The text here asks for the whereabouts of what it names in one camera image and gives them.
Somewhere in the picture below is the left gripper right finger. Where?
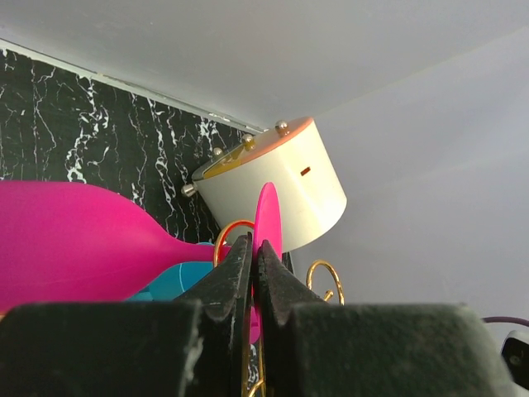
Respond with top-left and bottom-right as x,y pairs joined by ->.
255,243 -> 516,396

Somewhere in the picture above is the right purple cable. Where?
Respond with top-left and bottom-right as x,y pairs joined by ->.
481,315 -> 529,326

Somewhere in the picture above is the blue wine glass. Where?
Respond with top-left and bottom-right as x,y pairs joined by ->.
123,242 -> 232,303

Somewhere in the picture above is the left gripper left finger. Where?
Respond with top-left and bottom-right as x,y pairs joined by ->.
1,236 -> 252,396

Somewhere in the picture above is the pink wine glass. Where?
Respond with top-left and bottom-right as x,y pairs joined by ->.
0,179 -> 285,345

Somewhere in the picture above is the gold wire glass rack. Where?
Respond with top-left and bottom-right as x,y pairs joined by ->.
212,218 -> 346,397

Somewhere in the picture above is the white cylindrical container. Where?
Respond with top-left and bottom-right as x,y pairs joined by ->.
181,117 -> 347,252

